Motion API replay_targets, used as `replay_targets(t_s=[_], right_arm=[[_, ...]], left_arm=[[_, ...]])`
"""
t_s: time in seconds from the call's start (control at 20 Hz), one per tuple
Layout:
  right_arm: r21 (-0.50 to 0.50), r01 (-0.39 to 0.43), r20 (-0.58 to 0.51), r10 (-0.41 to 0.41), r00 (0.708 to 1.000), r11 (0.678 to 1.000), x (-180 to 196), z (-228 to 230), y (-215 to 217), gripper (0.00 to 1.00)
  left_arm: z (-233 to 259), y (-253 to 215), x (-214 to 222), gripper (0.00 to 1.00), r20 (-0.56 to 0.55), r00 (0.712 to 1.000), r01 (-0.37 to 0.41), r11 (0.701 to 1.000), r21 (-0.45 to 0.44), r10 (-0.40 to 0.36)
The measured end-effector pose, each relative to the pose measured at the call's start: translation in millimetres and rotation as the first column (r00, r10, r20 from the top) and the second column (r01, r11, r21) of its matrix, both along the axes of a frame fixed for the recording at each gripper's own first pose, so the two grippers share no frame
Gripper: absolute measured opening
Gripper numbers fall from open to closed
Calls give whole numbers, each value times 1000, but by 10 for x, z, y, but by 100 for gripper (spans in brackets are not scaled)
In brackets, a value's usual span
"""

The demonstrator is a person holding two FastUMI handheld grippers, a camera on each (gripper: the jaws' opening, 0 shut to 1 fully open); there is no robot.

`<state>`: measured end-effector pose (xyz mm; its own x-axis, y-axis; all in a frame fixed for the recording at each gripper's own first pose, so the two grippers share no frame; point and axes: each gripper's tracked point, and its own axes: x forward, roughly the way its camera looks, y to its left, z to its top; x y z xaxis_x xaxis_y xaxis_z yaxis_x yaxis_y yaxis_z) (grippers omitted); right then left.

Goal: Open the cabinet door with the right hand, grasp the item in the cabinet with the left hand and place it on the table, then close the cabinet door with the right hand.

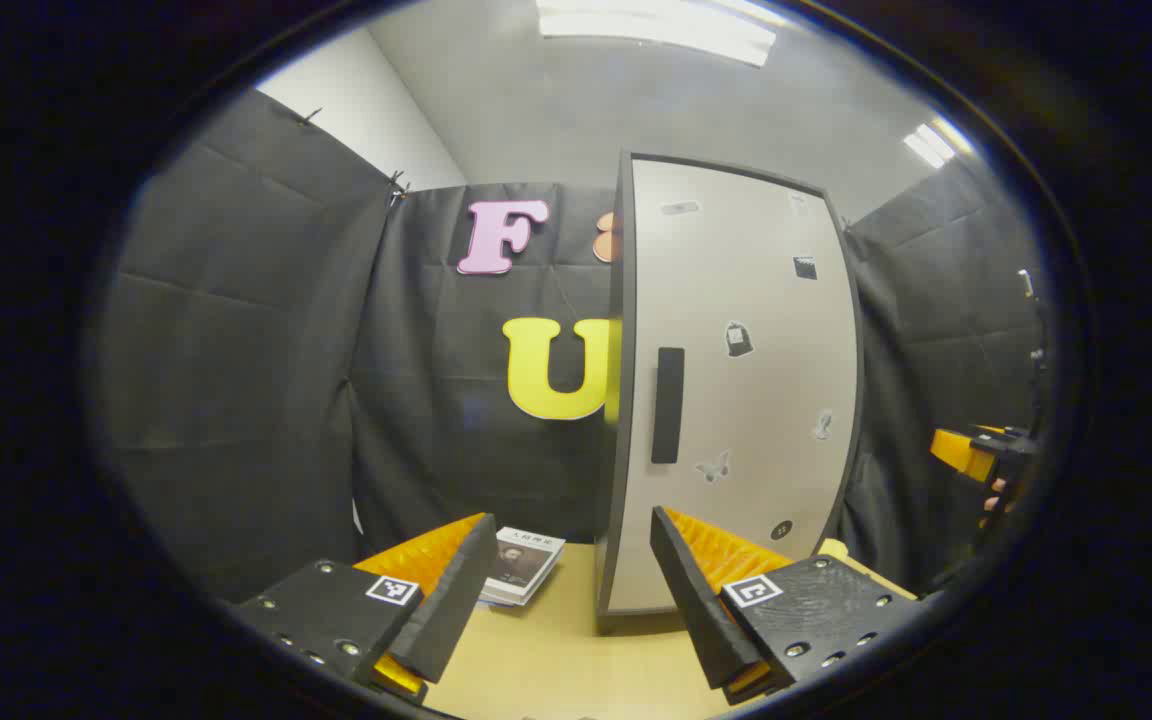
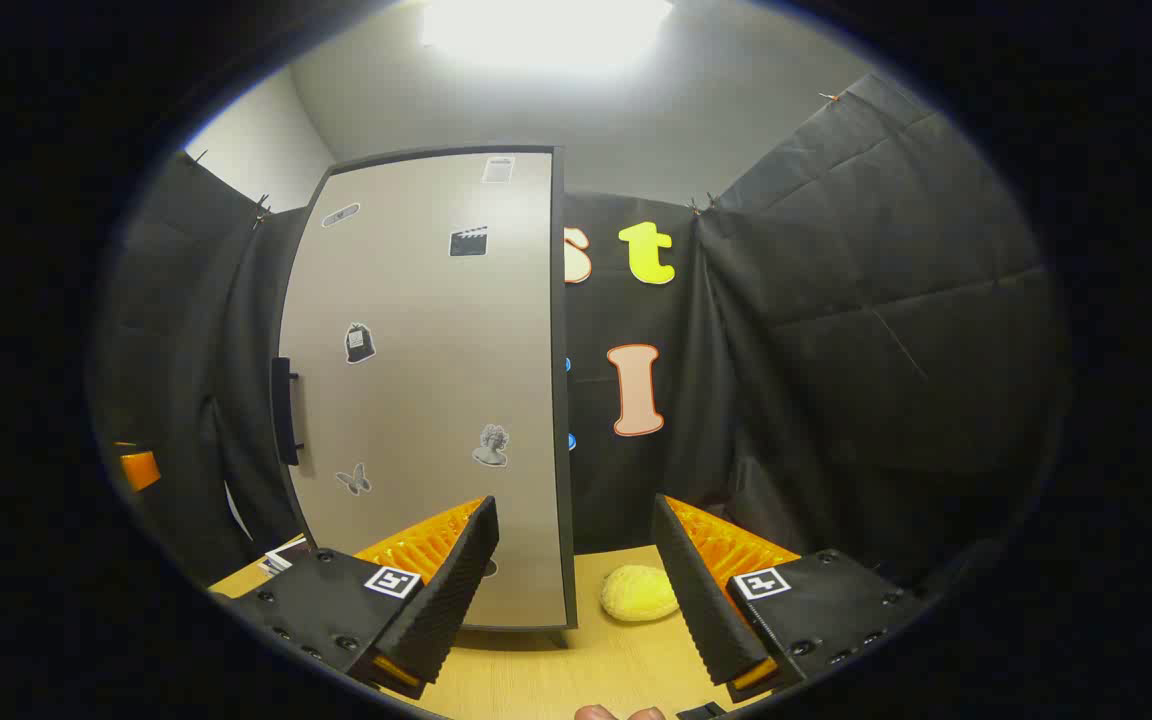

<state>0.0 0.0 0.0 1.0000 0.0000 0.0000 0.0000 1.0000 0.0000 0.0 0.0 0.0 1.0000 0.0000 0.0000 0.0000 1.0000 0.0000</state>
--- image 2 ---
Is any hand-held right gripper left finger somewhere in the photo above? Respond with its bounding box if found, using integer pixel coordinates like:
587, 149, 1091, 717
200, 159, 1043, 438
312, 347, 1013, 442
221, 495, 500, 701

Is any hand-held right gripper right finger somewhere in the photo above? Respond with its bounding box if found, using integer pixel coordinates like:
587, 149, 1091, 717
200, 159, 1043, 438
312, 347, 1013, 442
650, 493, 932, 705

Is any grey cabinet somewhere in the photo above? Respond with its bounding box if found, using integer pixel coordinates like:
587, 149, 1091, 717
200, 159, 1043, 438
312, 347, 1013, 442
331, 145, 580, 649

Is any white portrait cover book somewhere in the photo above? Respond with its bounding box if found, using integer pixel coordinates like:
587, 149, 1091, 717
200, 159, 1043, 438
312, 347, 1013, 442
259, 537, 315, 577

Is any black backdrop cloth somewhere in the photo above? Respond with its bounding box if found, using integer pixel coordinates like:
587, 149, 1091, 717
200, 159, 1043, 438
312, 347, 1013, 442
96, 75, 1067, 601

